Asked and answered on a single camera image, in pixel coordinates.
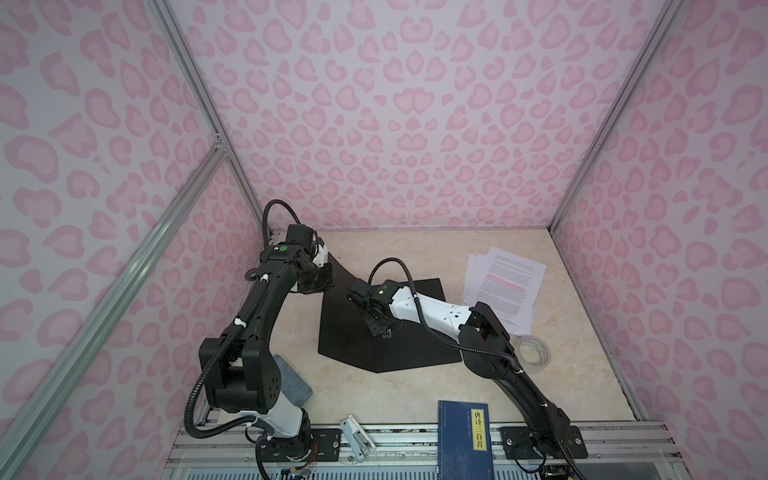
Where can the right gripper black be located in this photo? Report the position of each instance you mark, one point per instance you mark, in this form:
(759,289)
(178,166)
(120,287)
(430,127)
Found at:
(374,329)

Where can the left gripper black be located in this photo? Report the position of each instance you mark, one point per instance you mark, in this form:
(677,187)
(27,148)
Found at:
(327,283)

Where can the grey black file folder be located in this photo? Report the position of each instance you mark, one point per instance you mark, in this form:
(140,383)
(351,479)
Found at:
(345,337)

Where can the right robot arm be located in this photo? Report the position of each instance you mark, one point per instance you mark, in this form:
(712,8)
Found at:
(483,342)

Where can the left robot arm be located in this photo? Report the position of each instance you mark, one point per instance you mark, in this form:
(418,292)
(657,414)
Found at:
(239,373)

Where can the bottom white paper sheet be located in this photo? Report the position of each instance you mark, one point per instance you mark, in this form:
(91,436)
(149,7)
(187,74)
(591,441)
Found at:
(469,275)

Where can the white paper sheet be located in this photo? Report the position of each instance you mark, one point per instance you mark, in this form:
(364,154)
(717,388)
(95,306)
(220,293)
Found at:
(469,275)
(481,281)

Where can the grey sponge block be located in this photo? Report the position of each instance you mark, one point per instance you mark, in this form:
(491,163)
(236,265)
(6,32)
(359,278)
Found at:
(293,386)

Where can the middle white paper sheet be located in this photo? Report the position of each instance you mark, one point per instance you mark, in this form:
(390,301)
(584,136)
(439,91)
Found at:
(481,281)

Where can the top printed paper sheet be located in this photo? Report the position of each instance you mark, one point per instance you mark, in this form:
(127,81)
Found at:
(516,283)

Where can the blue book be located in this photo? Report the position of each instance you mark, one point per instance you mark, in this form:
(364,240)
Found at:
(464,443)

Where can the clear tape roll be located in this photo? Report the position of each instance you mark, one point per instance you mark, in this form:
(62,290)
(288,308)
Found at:
(533,353)

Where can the aluminium diagonal beam left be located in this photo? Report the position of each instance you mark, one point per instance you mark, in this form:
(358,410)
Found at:
(38,414)

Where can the white bracket on rail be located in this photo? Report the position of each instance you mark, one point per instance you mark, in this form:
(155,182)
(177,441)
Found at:
(359,441)

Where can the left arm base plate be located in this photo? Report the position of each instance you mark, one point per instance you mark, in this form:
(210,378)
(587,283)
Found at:
(322,445)

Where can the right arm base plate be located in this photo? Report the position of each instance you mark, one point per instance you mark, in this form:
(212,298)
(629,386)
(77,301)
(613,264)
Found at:
(522,443)

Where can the aluminium rail frame front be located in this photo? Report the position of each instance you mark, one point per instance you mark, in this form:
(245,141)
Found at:
(615,450)

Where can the aluminium corner post left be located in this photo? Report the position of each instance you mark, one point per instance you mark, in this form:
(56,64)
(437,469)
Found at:
(181,51)

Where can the aluminium corner post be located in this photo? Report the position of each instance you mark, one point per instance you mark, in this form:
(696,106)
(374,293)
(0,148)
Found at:
(658,35)
(181,51)

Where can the aluminium corner post right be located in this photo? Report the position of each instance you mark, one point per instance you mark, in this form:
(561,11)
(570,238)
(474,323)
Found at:
(658,35)

